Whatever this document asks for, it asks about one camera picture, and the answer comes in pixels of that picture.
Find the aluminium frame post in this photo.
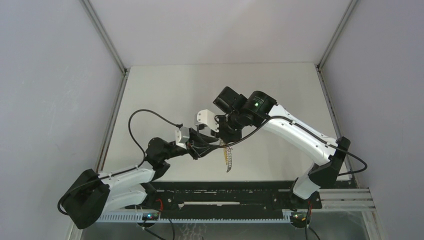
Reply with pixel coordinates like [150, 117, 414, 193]
[67, 0, 130, 240]
[315, 0, 388, 240]

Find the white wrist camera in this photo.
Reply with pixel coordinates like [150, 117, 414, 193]
[194, 109, 219, 133]
[175, 126, 190, 150]

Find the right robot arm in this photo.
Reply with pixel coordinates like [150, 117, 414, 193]
[213, 86, 350, 208]

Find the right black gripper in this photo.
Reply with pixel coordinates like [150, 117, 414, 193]
[210, 112, 245, 144]

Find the left aluminium frame post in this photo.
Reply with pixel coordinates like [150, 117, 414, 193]
[67, 0, 130, 240]

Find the camera cable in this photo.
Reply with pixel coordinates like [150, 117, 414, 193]
[197, 115, 369, 176]
[56, 109, 184, 216]

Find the right camera cable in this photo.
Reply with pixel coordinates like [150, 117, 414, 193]
[197, 115, 369, 176]

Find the left camera cable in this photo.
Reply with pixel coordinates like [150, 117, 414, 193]
[56, 109, 184, 216]

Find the white cable duct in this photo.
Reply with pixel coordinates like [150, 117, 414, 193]
[95, 211, 297, 224]

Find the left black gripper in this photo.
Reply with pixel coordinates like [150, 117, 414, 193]
[161, 127, 219, 161]

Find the right aluminium frame post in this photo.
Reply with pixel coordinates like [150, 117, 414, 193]
[315, 0, 388, 240]

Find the metal keyring with small rings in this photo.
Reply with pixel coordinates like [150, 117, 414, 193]
[223, 147, 233, 173]

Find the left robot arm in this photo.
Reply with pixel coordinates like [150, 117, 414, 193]
[57, 127, 219, 229]

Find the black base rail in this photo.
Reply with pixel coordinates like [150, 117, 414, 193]
[142, 181, 323, 217]

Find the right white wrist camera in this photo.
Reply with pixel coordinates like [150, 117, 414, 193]
[194, 109, 219, 133]

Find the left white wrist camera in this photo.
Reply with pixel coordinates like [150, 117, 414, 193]
[175, 126, 190, 150]

